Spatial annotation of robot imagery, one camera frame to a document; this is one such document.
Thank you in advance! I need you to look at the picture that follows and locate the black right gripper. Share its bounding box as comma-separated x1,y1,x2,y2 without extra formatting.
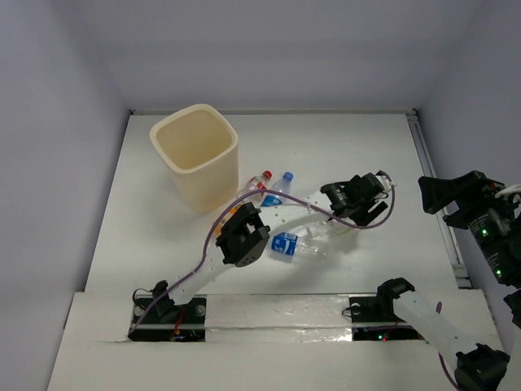
418,165,521,279

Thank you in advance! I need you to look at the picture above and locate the blue-label white-cap bottle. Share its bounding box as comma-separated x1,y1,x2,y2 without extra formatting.
269,232,328,263

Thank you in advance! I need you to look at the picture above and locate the tall blue-cap water bottle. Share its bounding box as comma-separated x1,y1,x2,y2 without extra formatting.
261,172,294,207

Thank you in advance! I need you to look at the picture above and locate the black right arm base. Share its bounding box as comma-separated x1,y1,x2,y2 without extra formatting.
342,295,423,342

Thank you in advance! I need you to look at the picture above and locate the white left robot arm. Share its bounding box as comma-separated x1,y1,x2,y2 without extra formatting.
143,171,395,322

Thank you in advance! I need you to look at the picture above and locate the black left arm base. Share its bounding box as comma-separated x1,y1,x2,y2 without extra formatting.
128,296,207,343

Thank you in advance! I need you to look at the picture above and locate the cream plastic bin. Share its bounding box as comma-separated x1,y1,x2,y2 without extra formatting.
150,103,239,213

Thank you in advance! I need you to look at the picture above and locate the small red-cap clear bottle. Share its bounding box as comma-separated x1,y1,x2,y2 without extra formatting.
236,170,272,199

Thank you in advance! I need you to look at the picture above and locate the orange juice bottle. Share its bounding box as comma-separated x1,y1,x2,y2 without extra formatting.
217,204,241,231

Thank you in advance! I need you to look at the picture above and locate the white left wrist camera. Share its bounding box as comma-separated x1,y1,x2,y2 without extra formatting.
375,170,396,194

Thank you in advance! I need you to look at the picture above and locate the aluminium side rail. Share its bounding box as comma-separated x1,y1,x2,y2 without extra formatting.
405,109,473,289

